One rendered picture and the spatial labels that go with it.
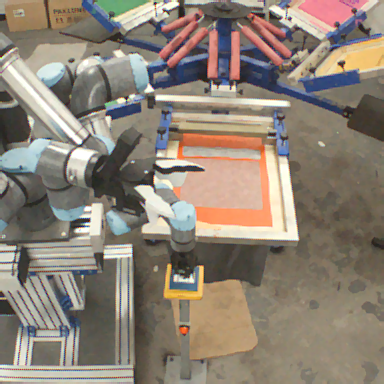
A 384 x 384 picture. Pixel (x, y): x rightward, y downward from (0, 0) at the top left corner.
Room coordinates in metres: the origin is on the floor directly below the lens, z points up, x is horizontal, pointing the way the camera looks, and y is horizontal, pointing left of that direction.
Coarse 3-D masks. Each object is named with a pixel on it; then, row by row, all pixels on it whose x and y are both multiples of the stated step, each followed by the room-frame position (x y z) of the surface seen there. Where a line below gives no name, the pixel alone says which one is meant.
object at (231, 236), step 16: (288, 176) 1.31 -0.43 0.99; (288, 192) 1.21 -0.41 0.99; (288, 208) 1.12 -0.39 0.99; (144, 224) 1.04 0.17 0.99; (288, 224) 1.04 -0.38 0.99; (208, 240) 0.99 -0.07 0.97; (224, 240) 0.98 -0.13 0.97; (240, 240) 0.98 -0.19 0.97; (256, 240) 0.97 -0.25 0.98; (272, 240) 0.97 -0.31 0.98; (288, 240) 0.97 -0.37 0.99
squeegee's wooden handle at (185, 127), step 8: (184, 128) 1.55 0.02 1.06; (192, 128) 1.55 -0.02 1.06; (200, 128) 1.55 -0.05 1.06; (208, 128) 1.55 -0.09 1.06; (216, 128) 1.55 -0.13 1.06; (224, 128) 1.55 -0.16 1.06; (232, 128) 1.56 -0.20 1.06; (240, 128) 1.56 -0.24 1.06; (248, 128) 1.56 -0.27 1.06; (256, 128) 1.56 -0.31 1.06; (264, 128) 1.56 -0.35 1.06; (240, 136) 1.53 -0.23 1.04; (248, 136) 1.52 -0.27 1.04; (256, 136) 1.52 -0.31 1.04; (264, 136) 1.52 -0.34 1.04
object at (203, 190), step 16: (192, 144) 1.57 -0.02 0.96; (208, 144) 1.57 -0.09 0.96; (192, 160) 1.45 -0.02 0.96; (208, 160) 1.45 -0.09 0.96; (192, 176) 1.35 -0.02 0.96; (208, 176) 1.35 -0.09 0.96; (176, 192) 1.25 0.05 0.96; (192, 192) 1.25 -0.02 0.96; (208, 192) 1.25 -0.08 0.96; (208, 208) 1.16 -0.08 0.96
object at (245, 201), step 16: (224, 144) 1.57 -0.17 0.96; (240, 144) 1.57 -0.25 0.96; (256, 144) 1.57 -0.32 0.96; (224, 160) 1.45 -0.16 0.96; (240, 160) 1.45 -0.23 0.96; (256, 160) 1.45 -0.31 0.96; (224, 176) 1.35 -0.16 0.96; (240, 176) 1.35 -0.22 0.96; (256, 176) 1.35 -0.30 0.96; (224, 192) 1.25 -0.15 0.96; (240, 192) 1.25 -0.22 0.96; (256, 192) 1.25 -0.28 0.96; (224, 208) 1.16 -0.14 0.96; (240, 208) 1.16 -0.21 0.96; (256, 208) 1.16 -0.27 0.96; (224, 224) 1.07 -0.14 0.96; (240, 224) 1.07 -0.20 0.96; (256, 224) 1.07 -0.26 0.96; (272, 224) 1.07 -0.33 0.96
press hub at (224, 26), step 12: (204, 12) 2.36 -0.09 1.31; (216, 12) 2.36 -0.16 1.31; (228, 12) 2.35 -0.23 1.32; (240, 12) 2.37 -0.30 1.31; (228, 24) 2.39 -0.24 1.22; (228, 36) 2.38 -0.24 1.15; (228, 48) 2.35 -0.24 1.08; (204, 60) 2.32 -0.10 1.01; (228, 60) 2.33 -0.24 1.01; (240, 60) 2.33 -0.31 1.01; (228, 72) 2.34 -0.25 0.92
